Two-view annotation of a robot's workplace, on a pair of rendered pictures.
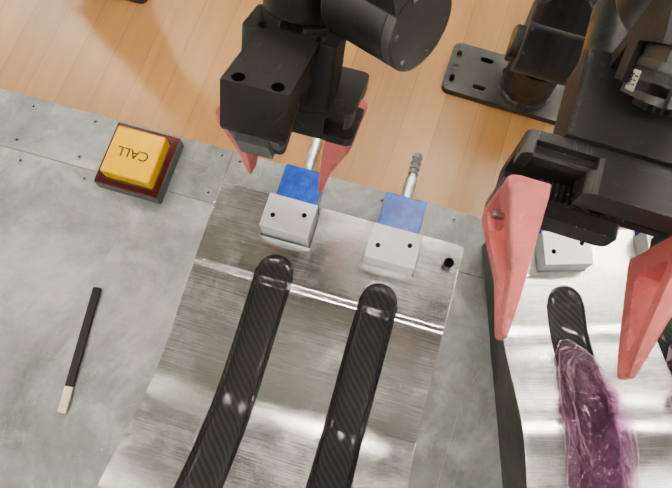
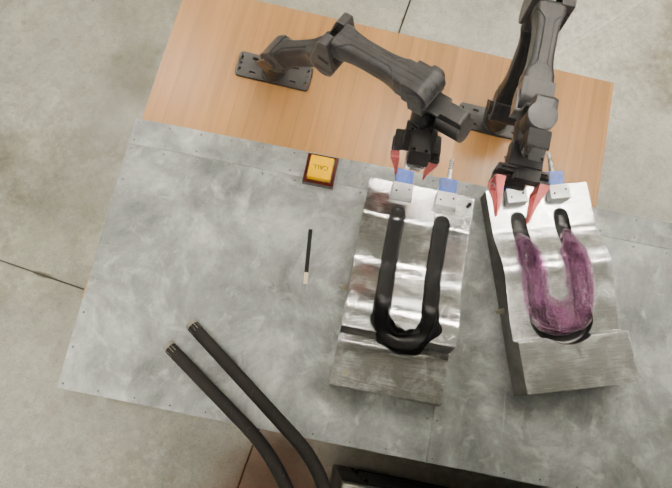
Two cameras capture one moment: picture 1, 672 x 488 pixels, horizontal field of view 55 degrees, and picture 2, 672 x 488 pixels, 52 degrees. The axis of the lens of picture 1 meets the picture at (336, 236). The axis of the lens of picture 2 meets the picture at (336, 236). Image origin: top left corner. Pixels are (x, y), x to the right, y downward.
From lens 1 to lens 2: 1.06 m
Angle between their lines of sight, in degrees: 4
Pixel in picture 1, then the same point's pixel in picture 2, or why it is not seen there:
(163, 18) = (317, 98)
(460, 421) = (477, 273)
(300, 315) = (410, 230)
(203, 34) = (338, 105)
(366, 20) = (450, 130)
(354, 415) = (436, 268)
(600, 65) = (516, 144)
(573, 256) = (519, 198)
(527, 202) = (500, 180)
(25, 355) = (283, 261)
